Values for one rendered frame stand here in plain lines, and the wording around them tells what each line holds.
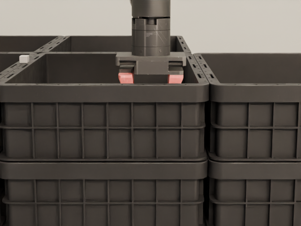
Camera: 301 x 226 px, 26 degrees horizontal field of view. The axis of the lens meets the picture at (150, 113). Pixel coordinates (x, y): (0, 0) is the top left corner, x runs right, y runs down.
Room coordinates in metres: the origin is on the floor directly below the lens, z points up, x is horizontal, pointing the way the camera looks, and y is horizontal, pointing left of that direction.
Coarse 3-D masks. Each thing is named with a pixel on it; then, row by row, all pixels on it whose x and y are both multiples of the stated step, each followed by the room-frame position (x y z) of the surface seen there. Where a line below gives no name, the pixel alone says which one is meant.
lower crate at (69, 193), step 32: (0, 160) 0.89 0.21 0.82; (32, 192) 0.89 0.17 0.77; (64, 192) 0.89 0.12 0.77; (96, 192) 0.89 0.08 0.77; (128, 192) 0.89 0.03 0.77; (160, 192) 0.89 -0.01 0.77; (192, 192) 0.89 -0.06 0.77; (32, 224) 0.89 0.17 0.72; (64, 224) 0.89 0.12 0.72; (96, 224) 0.89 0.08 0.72; (128, 224) 0.89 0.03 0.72; (160, 224) 0.89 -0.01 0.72; (192, 224) 0.89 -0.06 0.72
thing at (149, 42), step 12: (132, 24) 0.96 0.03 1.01; (144, 24) 0.94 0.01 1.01; (156, 24) 0.94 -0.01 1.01; (168, 24) 0.95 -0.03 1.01; (132, 36) 0.96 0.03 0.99; (144, 36) 0.94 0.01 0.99; (156, 36) 0.94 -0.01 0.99; (168, 36) 0.95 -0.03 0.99; (132, 48) 0.96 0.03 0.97; (144, 48) 0.94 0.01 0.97; (156, 48) 0.94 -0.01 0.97; (168, 48) 0.95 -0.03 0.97; (120, 60) 0.93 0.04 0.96; (132, 60) 0.93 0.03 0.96; (144, 60) 0.93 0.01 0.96; (156, 60) 0.93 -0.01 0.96; (168, 60) 0.93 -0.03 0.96; (180, 60) 0.93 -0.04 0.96
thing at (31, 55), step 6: (0, 54) 1.26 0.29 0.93; (6, 54) 1.26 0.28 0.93; (12, 54) 1.26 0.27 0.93; (18, 54) 1.26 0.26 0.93; (24, 54) 1.26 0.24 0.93; (30, 54) 1.25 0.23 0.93; (36, 54) 1.25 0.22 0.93; (12, 66) 1.07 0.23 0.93; (18, 66) 1.07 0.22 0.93; (0, 72) 1.00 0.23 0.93; (6, 72) 1.00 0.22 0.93; (0, 78) 0.94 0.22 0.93
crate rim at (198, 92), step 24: (24, 72) 1.04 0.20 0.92; (192, 72) 1.03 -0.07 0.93; (0, 96) 0.88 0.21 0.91; (24, 96) 0.88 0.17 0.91; (48, 96) 0.88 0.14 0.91; (72, 96) 0.88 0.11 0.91; (96, 96) 0.88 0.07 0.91; (120, 96) 0.88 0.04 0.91; (144, 96) 0.88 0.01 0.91; (168, 96) 0.88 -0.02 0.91; (192, 96) 0.88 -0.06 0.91
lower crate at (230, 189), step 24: (216, 168) 0.88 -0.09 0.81; (240, 168) 0.88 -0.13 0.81; (264, 168) 0.88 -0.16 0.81; (288, 168) 0.88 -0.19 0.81; (216, 192) 0.89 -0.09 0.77; (240, 192) 0.89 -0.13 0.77; (264, 192) 0.89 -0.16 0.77; (288, 192) 0.89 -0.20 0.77; (216, 216) 0.89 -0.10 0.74; (240, 216) 0.89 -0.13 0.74; (264, 216) 0.89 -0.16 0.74; (288, 216) 0.89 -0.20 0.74
